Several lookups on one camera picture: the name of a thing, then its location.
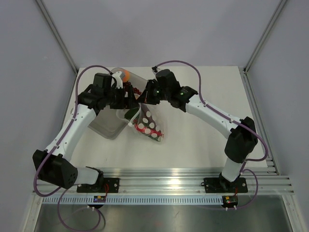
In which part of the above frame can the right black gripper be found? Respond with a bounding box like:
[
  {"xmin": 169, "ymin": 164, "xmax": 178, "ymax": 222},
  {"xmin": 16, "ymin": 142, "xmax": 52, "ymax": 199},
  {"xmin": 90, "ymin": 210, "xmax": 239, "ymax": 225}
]
[{"xmin": 137, "ymin": 80, "xmax": 170, "ymax": 105}]

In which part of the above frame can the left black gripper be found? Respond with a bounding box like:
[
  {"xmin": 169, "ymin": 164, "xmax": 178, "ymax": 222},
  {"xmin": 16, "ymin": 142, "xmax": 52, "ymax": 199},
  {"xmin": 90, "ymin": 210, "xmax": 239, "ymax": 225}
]
[{"xmin": 104, "ymin": 85, "xmax": 139, "ymax": 110}]

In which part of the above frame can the red orange meat slab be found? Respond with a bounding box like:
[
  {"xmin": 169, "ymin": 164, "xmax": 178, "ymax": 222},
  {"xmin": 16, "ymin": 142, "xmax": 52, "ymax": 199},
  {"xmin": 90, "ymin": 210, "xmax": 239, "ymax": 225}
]
[{"xmin": 141, "ymin": 104, "xmax": 155, "ymax": 124}]

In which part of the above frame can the clear zip top bag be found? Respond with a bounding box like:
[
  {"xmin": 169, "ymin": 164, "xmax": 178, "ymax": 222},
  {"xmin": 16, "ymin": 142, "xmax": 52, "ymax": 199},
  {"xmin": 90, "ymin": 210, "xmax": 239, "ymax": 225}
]
[{"xmin": 116, "ymin": 103, "xmax": 165, "ymax": 143}]

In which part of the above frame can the green cucumber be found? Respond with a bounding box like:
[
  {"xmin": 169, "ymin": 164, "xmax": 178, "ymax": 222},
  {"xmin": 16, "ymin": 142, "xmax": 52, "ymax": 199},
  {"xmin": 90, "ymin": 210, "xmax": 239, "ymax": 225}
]
[{"xmin": 136, "ymin": 128, "xmax": 164, "ymax": 142}]

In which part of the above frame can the red chili pepper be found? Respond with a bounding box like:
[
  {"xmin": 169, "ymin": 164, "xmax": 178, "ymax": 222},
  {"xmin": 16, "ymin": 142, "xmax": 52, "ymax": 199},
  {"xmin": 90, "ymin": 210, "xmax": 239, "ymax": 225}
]
[{"xmin": 134, "ymin": 122, "xmax": 164, "ymax": 139}]

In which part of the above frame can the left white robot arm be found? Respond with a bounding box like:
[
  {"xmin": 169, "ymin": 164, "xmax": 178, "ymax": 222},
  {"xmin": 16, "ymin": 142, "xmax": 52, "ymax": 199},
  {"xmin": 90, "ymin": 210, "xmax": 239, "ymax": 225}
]
[{"xmin": 32, "ymin": 70, "xmax": 138, "ymax": 192}]

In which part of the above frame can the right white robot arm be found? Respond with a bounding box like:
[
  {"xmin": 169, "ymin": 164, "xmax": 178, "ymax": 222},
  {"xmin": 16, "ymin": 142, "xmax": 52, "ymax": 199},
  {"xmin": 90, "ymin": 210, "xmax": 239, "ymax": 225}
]
[{"xmin": 138, "ymin": 67, "xmax": 258, "ymax": 192}]

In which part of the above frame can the clear plastic food bin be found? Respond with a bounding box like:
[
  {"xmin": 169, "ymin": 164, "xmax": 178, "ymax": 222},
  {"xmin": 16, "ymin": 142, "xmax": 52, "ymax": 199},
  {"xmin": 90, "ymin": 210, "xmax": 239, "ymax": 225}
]
[{"xmin": 78, "ymin": 67, "xmax": 147, "ymax": 140}]

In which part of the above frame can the dark red grape bunch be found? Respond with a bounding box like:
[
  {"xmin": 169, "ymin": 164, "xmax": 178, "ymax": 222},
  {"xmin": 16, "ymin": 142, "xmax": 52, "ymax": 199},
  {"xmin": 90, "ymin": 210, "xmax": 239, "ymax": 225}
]
[{"xmin": 123, "ymin": 82, "xmax": 142, "ymax": 96}]

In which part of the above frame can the orange peach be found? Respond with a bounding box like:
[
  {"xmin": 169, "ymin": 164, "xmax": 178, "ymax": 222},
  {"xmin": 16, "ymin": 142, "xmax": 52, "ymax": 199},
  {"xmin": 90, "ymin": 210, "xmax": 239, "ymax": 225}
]
[{"xmin": 122, "ymin": 70, "xmax": 130, "ymax": 83}]

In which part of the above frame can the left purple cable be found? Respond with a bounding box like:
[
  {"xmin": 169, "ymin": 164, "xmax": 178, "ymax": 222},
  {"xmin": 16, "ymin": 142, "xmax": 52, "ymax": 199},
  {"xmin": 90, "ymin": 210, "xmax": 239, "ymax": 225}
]
[{"xmin": 33, "ymin": 64, "xmax": 114, "ymax": 230}]

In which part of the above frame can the aluminium mounting rail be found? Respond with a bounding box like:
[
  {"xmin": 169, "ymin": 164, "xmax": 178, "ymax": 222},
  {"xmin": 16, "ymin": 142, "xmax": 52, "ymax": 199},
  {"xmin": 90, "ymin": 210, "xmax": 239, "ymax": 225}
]
[{"xmin": 32, "ymin": 166, "xmax": 294, "ymax": 195}]

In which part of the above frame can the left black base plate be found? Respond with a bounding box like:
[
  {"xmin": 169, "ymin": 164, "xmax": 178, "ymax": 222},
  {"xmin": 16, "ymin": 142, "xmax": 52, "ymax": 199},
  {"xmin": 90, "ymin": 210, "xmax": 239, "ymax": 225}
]
[{"xmin": 76, "ymin": 177, "xmax": 120, "ymax": 193}]

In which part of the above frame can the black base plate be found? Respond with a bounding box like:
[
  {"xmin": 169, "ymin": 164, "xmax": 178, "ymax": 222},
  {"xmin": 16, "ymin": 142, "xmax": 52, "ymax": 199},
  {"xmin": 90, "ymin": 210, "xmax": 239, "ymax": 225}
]
[
  {"xmin": 200, "ymin": 177, "xmax": 248, "ymax": 193},
  {"xmin": 76, "ymin": 177, "xmax": 120, "ymax": 193}
]

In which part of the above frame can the white slotted cable duct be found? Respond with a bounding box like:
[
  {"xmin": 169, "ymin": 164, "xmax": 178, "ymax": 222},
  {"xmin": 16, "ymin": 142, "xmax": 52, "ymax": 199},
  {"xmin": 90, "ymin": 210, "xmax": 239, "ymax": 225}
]
[{"xmin": 42, "ymin": 195, "xmax": 223, "ymax": 205}]

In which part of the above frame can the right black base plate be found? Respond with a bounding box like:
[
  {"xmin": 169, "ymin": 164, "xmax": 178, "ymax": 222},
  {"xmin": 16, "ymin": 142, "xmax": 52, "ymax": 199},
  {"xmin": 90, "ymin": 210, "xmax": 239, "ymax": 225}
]
[{"xmin": 200, "ymin": 177, "xmax": 248, "ymax": 193}]

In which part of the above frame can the left aluminium frame post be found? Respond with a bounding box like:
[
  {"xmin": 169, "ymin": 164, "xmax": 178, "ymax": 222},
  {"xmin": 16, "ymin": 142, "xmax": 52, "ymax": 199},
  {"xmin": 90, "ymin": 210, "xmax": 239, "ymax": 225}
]
[{"xmin": 34, "ymin": 0, "xmax": 78, "ymax": 75}]

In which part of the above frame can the aluminium frame post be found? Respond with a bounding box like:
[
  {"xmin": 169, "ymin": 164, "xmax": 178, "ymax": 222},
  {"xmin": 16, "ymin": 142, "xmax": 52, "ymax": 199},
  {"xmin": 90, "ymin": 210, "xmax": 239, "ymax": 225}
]
[
  {"xmin": 243, "ymin": 0, "xmax": 289, "ymax": 74},
  {"xmin": 34, "ymin": 0, "xmax": 78, "ymax": 75}
]

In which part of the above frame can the right aluminium frame post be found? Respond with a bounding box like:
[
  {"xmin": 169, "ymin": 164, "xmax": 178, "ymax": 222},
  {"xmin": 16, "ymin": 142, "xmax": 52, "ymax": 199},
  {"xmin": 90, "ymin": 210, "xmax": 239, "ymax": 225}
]
[{"xmin": 243, "ymin": 0, "xmax": 289, "ymax": 74}]

